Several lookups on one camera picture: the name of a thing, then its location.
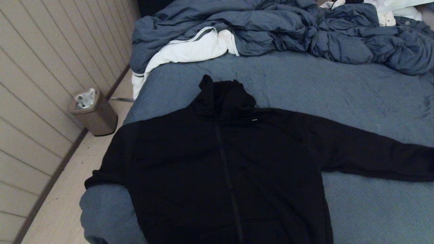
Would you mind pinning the black zip hoodie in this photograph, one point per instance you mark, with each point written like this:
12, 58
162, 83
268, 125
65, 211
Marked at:
220, 176

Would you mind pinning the crumpled blue duvet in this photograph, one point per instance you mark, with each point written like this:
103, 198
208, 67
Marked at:
271, 27

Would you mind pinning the beige trash bin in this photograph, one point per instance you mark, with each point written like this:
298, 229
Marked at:
96, 118

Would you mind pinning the blue bed sheet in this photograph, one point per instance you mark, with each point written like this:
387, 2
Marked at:
339, 88

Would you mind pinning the dark headboard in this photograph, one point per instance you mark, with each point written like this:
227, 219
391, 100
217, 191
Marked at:
152, 6

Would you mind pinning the white plastic bin bag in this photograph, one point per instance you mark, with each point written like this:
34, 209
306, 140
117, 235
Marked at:
85, 99

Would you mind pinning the cream crumpled garment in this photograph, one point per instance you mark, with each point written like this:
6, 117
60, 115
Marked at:
385, 18

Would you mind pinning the white pillow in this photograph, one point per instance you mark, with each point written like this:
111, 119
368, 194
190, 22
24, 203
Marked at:
403, 8

